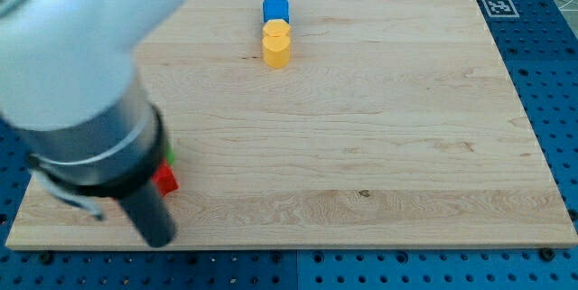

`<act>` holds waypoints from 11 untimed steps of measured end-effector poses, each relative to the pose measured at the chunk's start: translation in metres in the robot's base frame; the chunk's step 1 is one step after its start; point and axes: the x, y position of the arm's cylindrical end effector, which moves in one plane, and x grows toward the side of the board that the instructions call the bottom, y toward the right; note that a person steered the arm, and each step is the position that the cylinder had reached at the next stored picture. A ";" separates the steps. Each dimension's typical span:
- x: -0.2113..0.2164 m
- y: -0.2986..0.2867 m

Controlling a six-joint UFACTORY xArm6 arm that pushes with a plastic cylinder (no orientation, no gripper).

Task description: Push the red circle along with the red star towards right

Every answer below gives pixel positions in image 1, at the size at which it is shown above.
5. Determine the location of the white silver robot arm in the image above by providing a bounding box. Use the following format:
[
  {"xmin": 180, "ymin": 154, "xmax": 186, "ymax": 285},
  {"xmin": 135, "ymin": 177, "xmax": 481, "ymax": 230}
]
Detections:
[{"xmin": 1, "ymin": 0, "xmax": 185, "ymax": 198}]

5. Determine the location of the red star block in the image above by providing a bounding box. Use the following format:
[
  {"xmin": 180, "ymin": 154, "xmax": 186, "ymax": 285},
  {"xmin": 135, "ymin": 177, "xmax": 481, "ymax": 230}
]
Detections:
[{"xmin": 152, "ymin": 160, "xmax": 180, "ymax": 196}]

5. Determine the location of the yellow heart block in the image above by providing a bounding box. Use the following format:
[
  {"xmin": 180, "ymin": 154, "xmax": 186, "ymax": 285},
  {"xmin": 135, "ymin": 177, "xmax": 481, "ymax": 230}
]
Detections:
[{"xmin": 262, "ymin": 36, "xmax": 291, "ymax": 69}]

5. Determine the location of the wooden board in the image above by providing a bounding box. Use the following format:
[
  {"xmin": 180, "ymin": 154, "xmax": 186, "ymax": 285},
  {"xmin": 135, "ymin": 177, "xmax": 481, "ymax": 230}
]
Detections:
[{"xmin": 5, "ymin": 0, "xmax": 578, "ymax": 252}]

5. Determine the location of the blue pentagon block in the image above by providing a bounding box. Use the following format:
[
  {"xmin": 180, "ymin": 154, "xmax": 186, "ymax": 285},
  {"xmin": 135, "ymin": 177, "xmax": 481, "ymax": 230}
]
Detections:
[{"xmin": 262, "ymin": 0, "xmax": 290, "ymax": 23}]

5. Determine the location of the green block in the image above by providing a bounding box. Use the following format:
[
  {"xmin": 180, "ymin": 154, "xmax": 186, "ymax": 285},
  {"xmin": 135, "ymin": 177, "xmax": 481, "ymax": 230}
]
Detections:
[{"xmin": 165, "ymin": 142, "xmax": 175, "ymax": 166}]

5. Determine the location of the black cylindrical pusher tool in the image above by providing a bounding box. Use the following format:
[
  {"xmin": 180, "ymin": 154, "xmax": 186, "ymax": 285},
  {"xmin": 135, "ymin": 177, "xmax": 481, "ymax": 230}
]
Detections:
[{"xmin": 117, "ymin": 181, "xmax": 176, "ymax": 248}]

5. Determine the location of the white fiducial marker tag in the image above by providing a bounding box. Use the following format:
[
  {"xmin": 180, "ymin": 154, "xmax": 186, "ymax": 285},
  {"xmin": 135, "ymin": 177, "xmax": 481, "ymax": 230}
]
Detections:
[{"xmin": 481, "ymin": 0, "xmax": 519, "ymax": 18}]

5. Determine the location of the grey cable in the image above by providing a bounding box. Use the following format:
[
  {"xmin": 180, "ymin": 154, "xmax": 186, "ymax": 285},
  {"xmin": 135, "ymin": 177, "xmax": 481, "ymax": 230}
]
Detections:
[{"xmin": 27, "ymin": 155, "xmax": 106, "ymax": 222}]

